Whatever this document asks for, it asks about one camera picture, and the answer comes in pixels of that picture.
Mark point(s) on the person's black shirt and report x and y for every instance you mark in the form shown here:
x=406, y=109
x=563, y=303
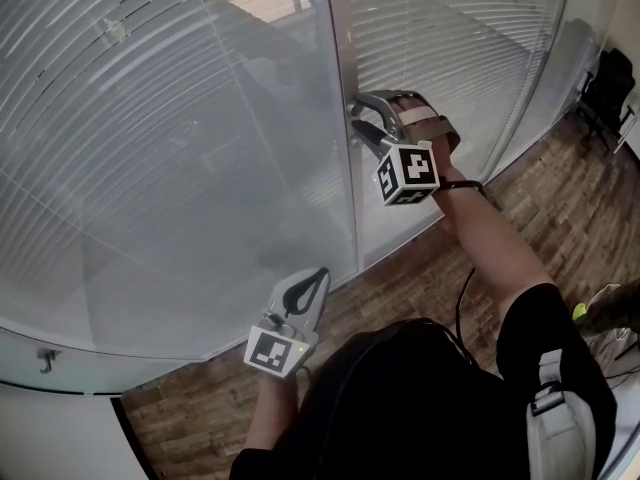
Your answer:
x=425, y=408

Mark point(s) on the black skirting board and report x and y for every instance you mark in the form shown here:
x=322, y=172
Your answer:
x=132, y=443

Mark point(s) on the white desk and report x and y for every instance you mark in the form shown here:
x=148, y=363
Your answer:
x=629, y=128

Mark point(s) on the grey window frame post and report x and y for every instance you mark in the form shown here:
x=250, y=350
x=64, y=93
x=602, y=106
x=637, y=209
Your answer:
x=345, y=43

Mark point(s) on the person's right hand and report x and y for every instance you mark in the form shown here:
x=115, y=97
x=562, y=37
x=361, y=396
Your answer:
x=430, y=123

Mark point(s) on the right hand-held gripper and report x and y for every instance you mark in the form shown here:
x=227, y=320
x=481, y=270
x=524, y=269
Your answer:
x=410, y=170

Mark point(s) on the frosted glass door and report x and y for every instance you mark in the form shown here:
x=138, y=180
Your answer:
x=100, y=373

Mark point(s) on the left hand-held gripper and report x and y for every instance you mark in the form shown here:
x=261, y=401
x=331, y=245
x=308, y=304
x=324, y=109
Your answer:
x=275, y=350

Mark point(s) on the sliding glass door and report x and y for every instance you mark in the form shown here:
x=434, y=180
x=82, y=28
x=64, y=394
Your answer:
x=150, y=168

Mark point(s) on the black office chair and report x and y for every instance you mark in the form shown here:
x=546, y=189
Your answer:
x=607, y=88

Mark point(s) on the person's right forearm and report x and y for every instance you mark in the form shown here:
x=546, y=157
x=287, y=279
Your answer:
x=490, y=238

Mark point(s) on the person's left forearm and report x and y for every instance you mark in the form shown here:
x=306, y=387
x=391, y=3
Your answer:
x=270, y=413

